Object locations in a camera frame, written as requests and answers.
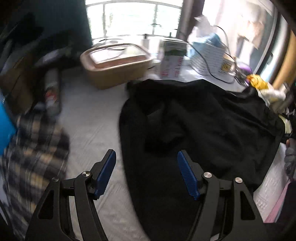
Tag brown storage box with lid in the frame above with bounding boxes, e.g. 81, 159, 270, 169
80, 43, 153, 89

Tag green white carton box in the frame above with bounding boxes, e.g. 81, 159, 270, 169
158, 38, 187, 79

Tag white perforated plastic basket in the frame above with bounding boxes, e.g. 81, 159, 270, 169
188, 33, 227, 75

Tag spray can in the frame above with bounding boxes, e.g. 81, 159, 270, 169
44, 68, 61, 118

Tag plaid cloth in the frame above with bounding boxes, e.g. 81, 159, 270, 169
1, 113, 70, 240

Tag black pants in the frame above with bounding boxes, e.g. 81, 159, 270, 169
119, 80, 285, 240

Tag yellow snack package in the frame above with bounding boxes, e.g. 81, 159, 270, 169
246, 74, 269, 90

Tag white mug yellow print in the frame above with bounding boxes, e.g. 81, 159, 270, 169
219, 54, 235, 74

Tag black cable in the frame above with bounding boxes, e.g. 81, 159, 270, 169
184, 24, 239, 84

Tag tablet with blue screen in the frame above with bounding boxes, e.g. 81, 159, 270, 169
0, 93, 16, 156

